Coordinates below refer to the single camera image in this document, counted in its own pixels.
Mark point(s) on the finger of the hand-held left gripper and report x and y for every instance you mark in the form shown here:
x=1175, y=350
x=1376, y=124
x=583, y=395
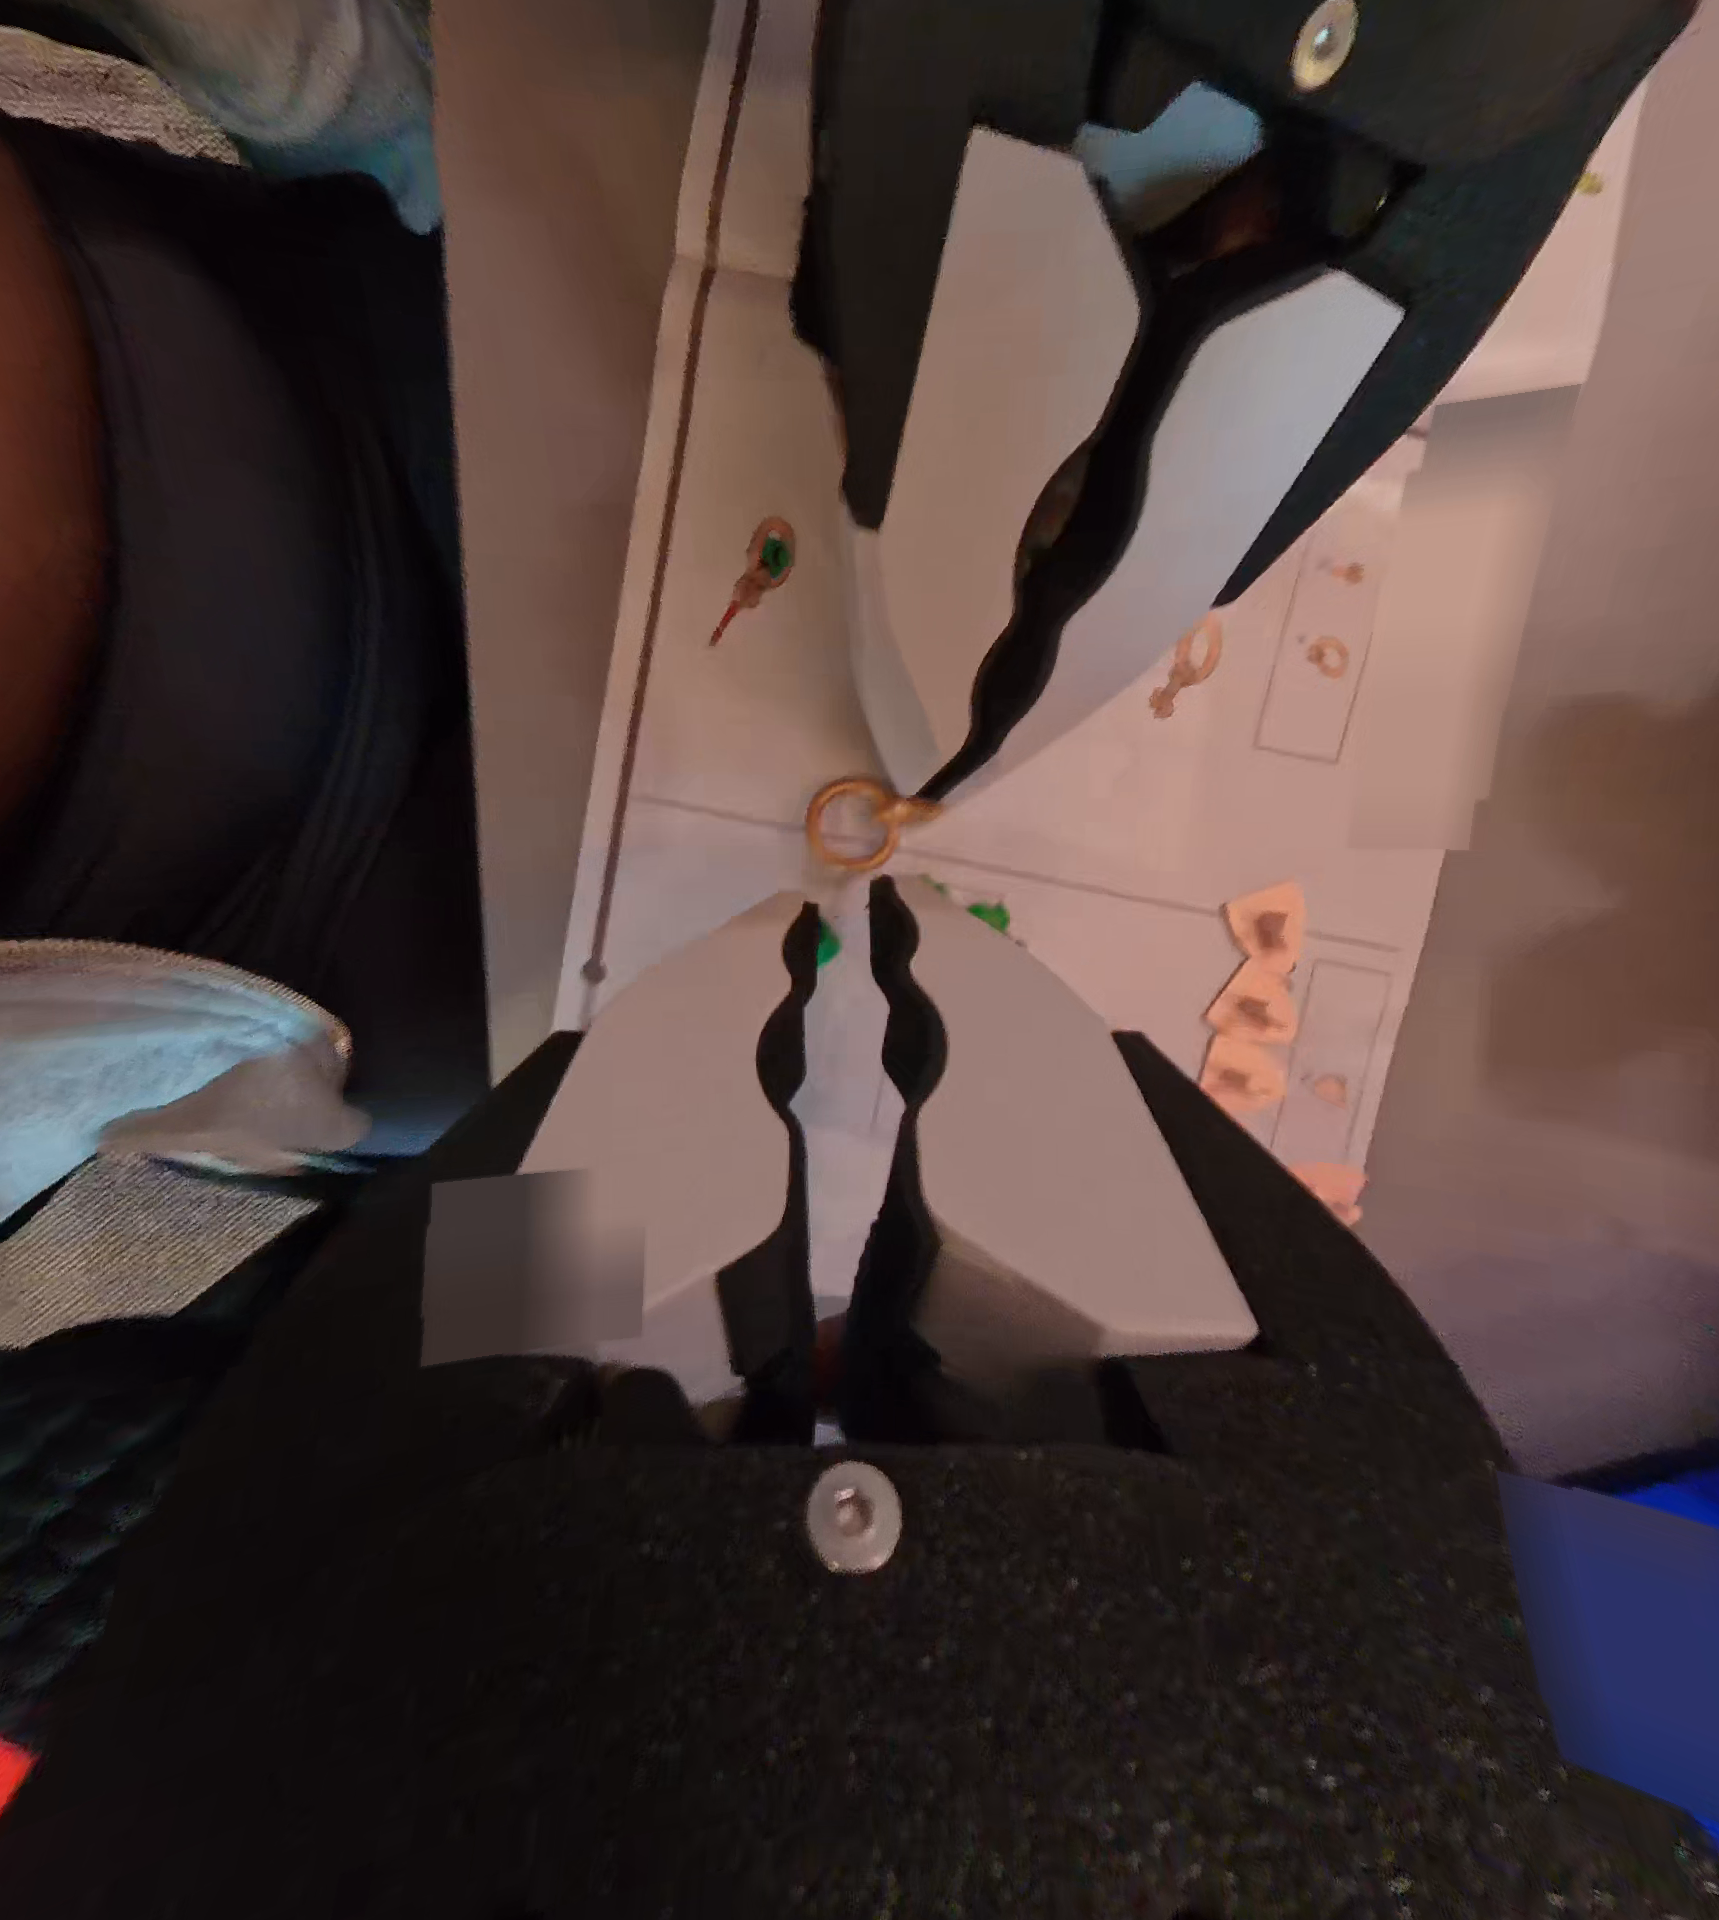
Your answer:
x=995, y=375
x=1221, y=480

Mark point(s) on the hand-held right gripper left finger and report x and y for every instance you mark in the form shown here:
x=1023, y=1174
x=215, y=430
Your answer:
x=695, y=1080

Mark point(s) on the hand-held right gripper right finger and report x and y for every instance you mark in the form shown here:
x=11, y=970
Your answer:
x=1071, y=1171

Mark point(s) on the person's left forearm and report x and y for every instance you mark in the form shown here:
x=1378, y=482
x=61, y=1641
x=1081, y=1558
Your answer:
x=319, y=91

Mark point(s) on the grey desk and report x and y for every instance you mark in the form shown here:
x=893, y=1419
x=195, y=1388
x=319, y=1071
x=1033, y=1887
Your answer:
x=1550, y=1274

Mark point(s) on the white instruction booklet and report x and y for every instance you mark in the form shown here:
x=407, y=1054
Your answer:
x=741, y=704

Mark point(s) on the person's grey zip jacket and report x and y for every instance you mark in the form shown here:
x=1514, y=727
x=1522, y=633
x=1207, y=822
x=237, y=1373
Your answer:
x=79, y=1050

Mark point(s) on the blue plastic bin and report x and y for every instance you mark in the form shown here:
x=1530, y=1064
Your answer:
x=1670, y=1651

